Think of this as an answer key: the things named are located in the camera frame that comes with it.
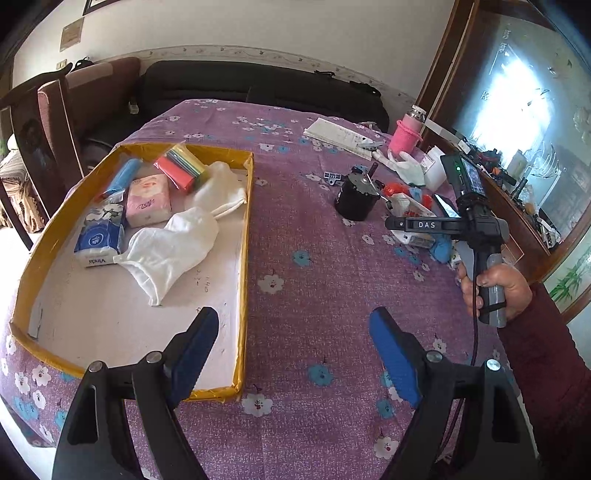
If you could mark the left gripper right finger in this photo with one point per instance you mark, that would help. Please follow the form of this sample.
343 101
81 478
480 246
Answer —
467 421

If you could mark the black electric motor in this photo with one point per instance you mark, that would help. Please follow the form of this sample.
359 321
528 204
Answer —
359 193

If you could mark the pink thermos bottle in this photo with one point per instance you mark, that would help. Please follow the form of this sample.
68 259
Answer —
408 132

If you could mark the red plastic item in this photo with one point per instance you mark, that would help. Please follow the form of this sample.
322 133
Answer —
414 192

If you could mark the purple floral tablecloth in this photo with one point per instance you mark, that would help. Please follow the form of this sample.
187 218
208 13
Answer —
294 387

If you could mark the framed wall picture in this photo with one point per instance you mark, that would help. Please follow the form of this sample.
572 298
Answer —
92 6

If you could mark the maroon sleeve forearm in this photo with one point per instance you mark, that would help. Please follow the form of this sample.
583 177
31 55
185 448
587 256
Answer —
555 386

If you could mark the pink tissue pack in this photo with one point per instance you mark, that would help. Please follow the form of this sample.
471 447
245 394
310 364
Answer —
148 201

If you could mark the white notebook paper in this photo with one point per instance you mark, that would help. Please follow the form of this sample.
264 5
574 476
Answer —
338 136

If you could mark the red blue cloth pack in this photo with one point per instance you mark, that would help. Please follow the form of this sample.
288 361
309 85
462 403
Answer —
122 178

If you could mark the white red plastic bag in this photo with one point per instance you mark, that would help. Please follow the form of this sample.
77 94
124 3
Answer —
412 233

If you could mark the dark wooden chair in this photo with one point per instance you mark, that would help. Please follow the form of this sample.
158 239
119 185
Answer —
50 178

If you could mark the maroon armchair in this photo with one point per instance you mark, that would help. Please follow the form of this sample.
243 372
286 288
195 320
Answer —
88 113

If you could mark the grey comb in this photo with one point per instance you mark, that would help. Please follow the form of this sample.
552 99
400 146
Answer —
370 145

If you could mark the blue floral tissue pack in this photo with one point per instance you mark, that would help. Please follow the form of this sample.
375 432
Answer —
101 237

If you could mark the person right hand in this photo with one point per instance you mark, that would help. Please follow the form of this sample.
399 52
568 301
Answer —
518 293

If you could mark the yellow cardboard tray box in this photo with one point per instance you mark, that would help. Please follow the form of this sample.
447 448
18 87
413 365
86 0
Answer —
90 291

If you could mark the white work glove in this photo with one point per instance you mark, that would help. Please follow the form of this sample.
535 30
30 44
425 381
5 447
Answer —
408 169

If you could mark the white towel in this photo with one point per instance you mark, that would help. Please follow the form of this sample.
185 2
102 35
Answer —
219 193
157 257

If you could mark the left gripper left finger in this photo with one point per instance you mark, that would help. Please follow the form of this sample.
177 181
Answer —
95 442

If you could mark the blue knitted glove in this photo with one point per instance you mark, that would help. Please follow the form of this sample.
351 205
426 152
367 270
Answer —
441 250

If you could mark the black sofa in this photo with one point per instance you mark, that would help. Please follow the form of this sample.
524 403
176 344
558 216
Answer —
167 83

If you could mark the multicolour sponge cloth pack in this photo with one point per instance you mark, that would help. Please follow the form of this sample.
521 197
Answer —
181 167

